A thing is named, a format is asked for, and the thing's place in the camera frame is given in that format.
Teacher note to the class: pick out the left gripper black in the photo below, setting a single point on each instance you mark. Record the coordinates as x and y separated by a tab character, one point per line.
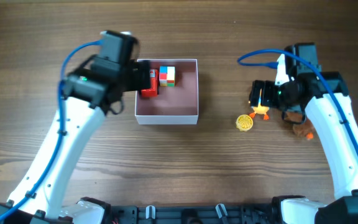
140	81

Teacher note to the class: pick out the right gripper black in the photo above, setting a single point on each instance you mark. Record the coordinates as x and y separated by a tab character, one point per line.
258	94

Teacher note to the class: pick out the yellow duck toy blue cap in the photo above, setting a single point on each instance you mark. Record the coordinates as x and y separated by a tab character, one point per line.
260	110

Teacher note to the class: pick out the red toy fire truck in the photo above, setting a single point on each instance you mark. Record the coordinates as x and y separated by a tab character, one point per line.
153	90

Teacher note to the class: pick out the multicolour puzzle cube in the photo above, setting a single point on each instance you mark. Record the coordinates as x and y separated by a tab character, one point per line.
167	76

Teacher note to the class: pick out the yellow round waffle toy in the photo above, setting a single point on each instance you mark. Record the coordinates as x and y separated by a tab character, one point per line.
244	122

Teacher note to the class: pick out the brown plush toy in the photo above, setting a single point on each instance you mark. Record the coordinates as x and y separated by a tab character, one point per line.
305	129

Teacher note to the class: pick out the white cardboard box pink interior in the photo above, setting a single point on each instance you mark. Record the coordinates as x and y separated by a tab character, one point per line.
173	105

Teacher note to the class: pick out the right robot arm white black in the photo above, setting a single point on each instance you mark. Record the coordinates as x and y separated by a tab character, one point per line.
322	98

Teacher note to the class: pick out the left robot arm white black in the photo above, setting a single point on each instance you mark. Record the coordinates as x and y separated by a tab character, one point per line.
85	97

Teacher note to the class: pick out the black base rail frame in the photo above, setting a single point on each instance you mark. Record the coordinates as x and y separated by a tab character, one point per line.
217	214

